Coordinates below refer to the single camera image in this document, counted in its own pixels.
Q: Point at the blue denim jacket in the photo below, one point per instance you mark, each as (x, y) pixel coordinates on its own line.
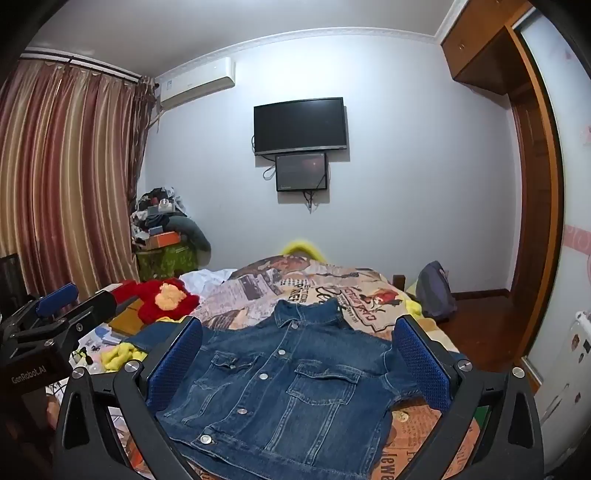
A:
(300, 395)

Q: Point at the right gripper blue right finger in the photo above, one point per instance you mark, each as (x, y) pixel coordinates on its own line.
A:
(451, 386)

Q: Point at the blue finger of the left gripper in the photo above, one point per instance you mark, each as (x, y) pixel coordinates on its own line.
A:
(57, 298)
(98, 309)

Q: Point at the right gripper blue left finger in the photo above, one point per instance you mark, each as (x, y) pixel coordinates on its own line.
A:
(144, 388)

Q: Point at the grey blue backpack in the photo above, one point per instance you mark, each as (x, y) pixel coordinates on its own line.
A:
(434, 294)

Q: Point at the red striped curtain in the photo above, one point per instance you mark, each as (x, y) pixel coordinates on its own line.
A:
(72, 146)

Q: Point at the white cloth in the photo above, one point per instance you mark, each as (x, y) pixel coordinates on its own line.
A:
(203, 282)

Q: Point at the printed newspaper pattern bedspread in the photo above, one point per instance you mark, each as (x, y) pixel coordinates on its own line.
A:
(369, 304)

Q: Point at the white air conditioner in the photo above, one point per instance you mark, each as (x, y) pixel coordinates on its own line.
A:
(191, 83)

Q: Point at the red plush toy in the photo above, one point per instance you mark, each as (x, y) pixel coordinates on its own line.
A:
(166, 299)

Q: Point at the small black wall monitor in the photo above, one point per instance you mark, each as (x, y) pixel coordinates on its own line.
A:
(302, 172)

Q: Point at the yellow garment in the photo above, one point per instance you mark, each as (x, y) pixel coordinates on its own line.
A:
(116, 357)

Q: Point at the black wall television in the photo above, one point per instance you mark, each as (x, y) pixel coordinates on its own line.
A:
(300, 125)

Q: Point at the orange shoe box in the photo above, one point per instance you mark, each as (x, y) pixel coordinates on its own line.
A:
(162, 240)

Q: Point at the yellow pillow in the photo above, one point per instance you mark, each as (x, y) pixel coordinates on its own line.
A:
(303, 248)

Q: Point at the pile of clothes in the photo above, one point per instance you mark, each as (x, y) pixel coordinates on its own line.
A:
(161, 210)

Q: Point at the green storage box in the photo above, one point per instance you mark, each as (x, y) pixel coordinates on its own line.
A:
(166, 262)

